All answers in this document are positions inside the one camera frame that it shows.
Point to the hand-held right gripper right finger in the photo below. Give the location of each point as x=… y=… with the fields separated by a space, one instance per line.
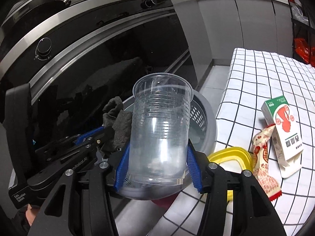
x=194 y=167

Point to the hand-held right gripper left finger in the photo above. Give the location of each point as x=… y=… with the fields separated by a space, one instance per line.
x=123 y=164

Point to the large black stove knob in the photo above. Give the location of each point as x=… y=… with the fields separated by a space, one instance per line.
x=44 y=46

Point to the small black stove knob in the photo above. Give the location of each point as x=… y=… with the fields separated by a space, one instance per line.
x=145 y=4
x=154 y=1

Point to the grey perforated trash basket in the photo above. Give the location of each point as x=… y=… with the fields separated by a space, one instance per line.
x=206 y=118

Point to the person's left hand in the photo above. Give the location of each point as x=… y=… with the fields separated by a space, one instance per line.
x=31 y=215

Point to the clear plastic bag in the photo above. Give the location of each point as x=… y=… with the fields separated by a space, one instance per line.
x=300 y=14

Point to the black integrated stove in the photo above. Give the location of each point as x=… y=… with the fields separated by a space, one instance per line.
x=86 y=78

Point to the clear plastic cup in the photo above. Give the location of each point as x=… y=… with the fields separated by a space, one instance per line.
x=160 y=127

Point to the black pan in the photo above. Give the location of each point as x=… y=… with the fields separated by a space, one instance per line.
x=51 y=6

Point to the red plastic bag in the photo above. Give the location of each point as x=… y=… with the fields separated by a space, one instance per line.
x=304 y=49

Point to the white black checkered tablecloth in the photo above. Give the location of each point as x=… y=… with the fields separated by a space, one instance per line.
x=258 y=78

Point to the white red green milk carton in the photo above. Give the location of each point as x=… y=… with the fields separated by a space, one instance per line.
x=288 y=137

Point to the white kitchen cabinet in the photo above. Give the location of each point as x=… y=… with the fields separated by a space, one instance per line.
x=246 y=29

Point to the beige red snack packet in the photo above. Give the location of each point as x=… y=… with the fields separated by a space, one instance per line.
x=264 y=157

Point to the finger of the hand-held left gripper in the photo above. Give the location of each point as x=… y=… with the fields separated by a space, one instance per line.
x=86 y=134
x=105 y=135

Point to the grey cloth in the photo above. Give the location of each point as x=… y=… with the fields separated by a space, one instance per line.
x=120 y=127

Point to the black storage rack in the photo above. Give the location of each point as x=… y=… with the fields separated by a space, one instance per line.
x=295 y=33

